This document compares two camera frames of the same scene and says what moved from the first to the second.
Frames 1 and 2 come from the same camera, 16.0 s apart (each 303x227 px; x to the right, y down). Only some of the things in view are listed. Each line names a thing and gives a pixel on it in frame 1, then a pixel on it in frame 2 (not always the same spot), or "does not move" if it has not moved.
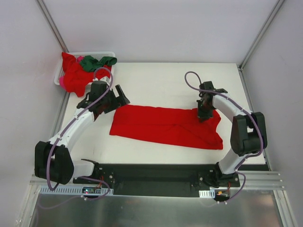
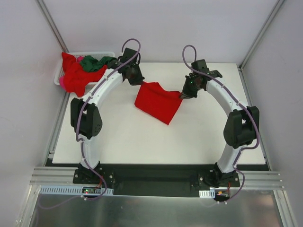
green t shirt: (91, 64) does not move
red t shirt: (172, 126) to (152, 100)
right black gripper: (204, 112) to (188, 89)
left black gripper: (114, 100) to (136, 78)
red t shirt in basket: (75, 79) does not move
